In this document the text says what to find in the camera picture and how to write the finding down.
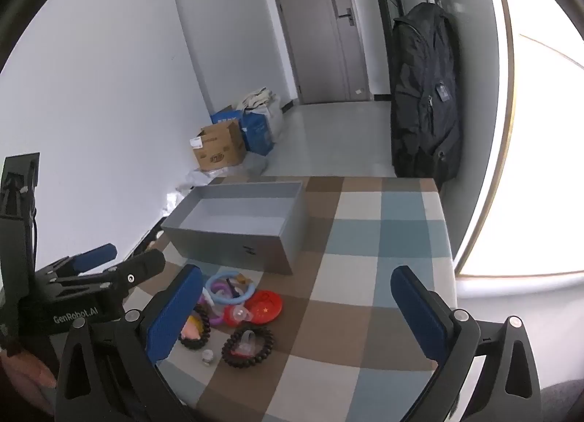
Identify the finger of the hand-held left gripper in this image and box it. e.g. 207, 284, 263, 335
103, 249, 166, 289
68, 243, 118, 278

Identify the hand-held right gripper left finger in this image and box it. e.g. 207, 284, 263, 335
55, 263, 204, 422

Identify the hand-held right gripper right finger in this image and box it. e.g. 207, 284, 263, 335
391, 266, 542, 422

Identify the pink pig toy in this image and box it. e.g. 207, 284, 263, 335
180, 315, 204, 343

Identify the black bead bracelet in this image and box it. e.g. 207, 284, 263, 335
179, 303, 213, 351
221, 325, 276, 369

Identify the light blue bracelet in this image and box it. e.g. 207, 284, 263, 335
204, 269, 259, 310

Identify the clear red plastic charm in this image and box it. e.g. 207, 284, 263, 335
227, 304, 254, 325

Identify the grey storage box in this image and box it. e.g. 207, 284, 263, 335
161, 181, 308, 275

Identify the red round badge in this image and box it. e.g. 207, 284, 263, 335
223, 290, 284, 325

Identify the person's left hand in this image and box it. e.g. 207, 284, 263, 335
0, 348, 58, 409

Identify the checkered tablecloth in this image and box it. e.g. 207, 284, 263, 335
121, 176, 458, 422

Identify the brown cardboard box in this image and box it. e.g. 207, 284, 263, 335
192, 120, 248, 172

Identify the blue cardboard box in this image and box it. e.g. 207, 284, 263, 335
211, 105, 277, 157

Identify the white plastic bag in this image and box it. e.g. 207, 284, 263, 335
246, 100, 284, 144

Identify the beige canvas bag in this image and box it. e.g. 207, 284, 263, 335
235, 87, 280, 113

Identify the black backpack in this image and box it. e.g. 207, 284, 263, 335
390, 3, 462, 183

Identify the grey door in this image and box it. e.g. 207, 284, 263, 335
265, 0, 371, 106

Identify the purple bracelet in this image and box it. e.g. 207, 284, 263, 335
203, 277, 247, 325

